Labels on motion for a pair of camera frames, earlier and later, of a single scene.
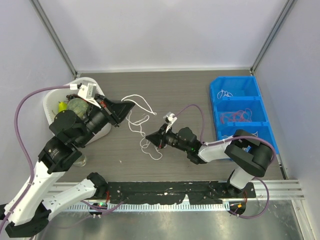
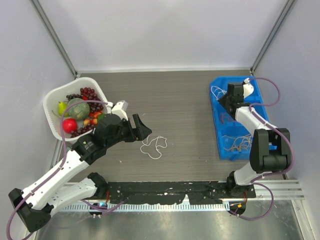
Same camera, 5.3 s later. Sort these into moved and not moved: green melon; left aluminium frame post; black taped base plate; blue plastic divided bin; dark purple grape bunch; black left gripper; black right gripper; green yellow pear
Moved: black left gripper; black right gripper
Not moved: black taped base plate; left aluminium frame post; green yellow pear; blue plastic divided bin; green melon; dark purple grape bunch
